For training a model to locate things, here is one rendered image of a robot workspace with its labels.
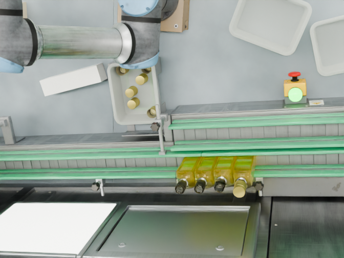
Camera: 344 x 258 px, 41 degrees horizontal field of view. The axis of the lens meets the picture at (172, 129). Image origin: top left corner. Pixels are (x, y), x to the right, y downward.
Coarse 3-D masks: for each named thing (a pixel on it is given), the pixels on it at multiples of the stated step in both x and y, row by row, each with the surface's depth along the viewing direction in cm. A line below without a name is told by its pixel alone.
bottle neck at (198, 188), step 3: (198, 180) 134; (201, 180) 133; (204, 180) 134; (198, 183) 131; (201, 183) 132; (204, 183) 133; (195, 186) 131; (198, 186) 134; (201, 186) 130; (204, 186) 132; (195, 189) 131; (198, 189) 133; (201, 189) 133; (198, 192) 131; (201, 192) 131
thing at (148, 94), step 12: (108, 72) 159; (132, 72) 165; (120, 84) 166; (132, 84) 166; (144, 84) 165; (156, 84) 156; (120, 96) 166; (144, 96) 166; (156, 96) 158; (120, 108) 166; (144, 108) 168; (120, 120) 164; (132, 120) 164; (144, 120) 162
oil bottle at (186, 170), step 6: (186, 162) 145; (192, 162) 145; (198, 162) 146; (180, 168) 141; (186, 168) 140; (192, 168) 140; (180, 174) 137; (186, 174) 137; (192, 174) 138; (192, 180) 138; (192, 186) 138
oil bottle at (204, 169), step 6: (216, 156) 147; (204, 162) 143; (210, 162) 142; (198, 168) 139; (204, 168) 138; (210, 168) 138; (198, 174) 136; (204, 174) 135; (210, 174) 136; (210, 180) 136; (210, 186) 136
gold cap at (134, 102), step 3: (132, 99) 164; (135, 99) 165; (138, 99) 167; (129, 102) 164; (132, 102) 163; (135, 102) 163; (138, 102) 166; (129, 105) 164; (132, 105) 164; (135, 105) 163; (132, 108) 164
